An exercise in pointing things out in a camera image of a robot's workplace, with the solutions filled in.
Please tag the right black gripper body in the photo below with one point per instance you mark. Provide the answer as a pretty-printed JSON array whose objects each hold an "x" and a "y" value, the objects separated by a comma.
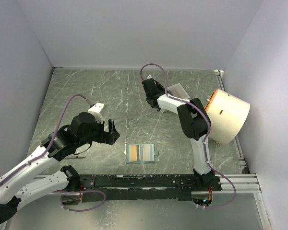
[{"x": 160, "y": 87}]

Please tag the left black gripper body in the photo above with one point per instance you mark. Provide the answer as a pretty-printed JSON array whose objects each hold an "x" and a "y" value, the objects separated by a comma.
[{"x": 96, "y": 134}]

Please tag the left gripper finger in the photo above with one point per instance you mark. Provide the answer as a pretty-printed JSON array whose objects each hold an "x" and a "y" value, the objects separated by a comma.
[
  {"x": 112, "y": 129},
  {"x": 108, "y": 138}
]

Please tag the green card holder wallet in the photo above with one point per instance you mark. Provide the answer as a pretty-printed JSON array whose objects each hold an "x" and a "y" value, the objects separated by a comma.
[{"x": 156, "y": 155}]

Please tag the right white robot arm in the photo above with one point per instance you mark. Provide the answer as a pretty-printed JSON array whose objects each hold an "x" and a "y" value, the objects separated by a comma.
[{"x": 194, "y": 122}]

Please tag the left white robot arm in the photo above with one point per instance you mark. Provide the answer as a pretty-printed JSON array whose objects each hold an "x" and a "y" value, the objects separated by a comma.
[{"x": 16, "y": 186}]

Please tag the white card tray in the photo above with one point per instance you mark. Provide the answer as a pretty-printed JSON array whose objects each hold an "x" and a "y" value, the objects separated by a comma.
[{"x": 178, "y": 91}]

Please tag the small metal rod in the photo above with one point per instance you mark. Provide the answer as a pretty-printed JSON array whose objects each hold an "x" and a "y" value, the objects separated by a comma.
[{"x": 78, "y": 157}]

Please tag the beige cylindrical drum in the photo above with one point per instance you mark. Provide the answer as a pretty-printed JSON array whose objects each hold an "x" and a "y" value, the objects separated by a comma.
[{"x": 227, "y": 114}]

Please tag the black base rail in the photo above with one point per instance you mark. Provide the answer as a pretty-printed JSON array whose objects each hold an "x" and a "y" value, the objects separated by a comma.
[{"x": 145, "y": 187}]

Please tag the aluminium extrusion frame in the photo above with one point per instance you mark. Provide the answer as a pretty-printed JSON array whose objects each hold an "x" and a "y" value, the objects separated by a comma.
[{"x": 231, "y": 183}]

